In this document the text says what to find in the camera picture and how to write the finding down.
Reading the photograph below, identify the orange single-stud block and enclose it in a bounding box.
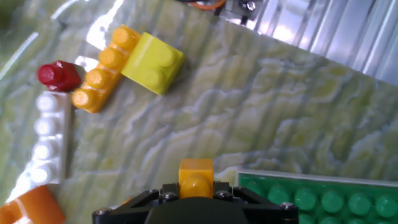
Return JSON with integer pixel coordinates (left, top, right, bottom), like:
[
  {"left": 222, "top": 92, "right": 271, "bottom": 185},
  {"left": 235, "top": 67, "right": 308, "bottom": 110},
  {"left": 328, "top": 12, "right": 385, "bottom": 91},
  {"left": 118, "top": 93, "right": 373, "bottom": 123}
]
[{"left": 178, "top": 158, "right": 215, "bottom": 200}]

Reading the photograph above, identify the green marble pattern mat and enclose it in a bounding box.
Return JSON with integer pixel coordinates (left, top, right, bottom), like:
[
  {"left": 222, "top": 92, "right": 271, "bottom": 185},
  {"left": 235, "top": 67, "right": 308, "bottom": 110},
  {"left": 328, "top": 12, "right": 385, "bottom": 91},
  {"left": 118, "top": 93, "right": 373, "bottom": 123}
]
[{"left": 0, "top": 0, "right": 398, "bottom": 224}]

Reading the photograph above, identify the orange square block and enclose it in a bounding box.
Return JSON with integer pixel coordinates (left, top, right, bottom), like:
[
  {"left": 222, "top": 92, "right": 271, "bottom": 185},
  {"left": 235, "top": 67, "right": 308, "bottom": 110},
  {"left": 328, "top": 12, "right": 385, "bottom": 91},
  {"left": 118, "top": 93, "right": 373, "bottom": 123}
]
[{"left": 0, "top": 185, "right": 67, "bottom": 224}]

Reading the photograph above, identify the orange four-stud block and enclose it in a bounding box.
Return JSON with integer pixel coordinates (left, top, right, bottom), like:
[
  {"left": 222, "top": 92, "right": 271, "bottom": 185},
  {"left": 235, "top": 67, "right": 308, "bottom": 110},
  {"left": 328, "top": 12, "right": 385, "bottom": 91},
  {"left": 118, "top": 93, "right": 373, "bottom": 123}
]
[{"left": 71, "top": 24, "right": 142, "bottom": 114}]

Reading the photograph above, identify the camera mount clamp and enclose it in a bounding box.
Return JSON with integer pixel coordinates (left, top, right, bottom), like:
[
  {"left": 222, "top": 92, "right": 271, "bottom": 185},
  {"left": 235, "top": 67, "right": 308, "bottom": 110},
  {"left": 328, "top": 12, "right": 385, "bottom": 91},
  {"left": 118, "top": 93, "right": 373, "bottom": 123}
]
[{"left": 214, "top": 0, "right": 265, "bottom": 26}]

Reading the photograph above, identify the orange cable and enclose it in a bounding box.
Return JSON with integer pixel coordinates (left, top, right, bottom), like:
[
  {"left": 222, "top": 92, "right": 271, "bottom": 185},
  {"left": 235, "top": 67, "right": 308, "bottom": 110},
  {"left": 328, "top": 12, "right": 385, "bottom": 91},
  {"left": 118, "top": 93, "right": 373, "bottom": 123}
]
[{"left": 186, "top": 0, "right": 228, "bottom": 11}]

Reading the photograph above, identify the green studded baseplate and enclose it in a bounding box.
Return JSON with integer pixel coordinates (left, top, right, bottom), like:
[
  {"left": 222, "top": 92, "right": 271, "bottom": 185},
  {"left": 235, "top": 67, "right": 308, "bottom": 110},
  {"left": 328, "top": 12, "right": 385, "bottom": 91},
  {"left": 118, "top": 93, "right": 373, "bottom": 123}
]
[{"left": 236, "top": 167, "right": 398, "bottom": 224}]

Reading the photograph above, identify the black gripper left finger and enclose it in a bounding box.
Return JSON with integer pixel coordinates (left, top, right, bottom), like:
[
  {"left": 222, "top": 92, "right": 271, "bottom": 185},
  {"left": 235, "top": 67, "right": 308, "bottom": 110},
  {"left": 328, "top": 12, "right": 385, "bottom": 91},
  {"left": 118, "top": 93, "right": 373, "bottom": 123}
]
[{"left": 91, "top": 183, "right": 180, "bottom": 224}]

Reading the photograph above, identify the white four-stud block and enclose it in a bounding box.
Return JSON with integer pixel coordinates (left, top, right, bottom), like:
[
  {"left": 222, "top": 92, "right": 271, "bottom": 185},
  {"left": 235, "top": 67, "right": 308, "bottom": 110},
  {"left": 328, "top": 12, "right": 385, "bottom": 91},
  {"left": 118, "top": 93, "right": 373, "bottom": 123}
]
[{"left": 29, "top": 91, "right": 75, "bottom": 185}]

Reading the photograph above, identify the red single-stud block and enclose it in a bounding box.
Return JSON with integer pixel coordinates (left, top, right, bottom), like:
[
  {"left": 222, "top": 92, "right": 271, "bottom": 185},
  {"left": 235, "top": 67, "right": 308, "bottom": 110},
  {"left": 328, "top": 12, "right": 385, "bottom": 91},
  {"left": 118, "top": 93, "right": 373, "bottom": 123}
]
[{"left": 36, "top": 60, "right": 83, "bottom": 93}]

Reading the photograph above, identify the lime square block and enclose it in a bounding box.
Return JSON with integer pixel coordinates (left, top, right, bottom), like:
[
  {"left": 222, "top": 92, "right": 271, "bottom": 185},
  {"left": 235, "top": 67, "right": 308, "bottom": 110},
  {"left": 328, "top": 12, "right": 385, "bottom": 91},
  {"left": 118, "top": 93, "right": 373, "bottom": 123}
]
[{"left": 120, "top": 32, "right": 186, "bottom": 96}]

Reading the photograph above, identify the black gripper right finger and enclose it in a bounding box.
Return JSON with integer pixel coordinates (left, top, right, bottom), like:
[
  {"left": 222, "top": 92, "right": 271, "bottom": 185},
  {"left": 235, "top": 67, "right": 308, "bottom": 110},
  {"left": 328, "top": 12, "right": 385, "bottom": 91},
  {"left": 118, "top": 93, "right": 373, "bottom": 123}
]
[{"left": 213, "top": 182, "right": 300, "bottom": 224}]

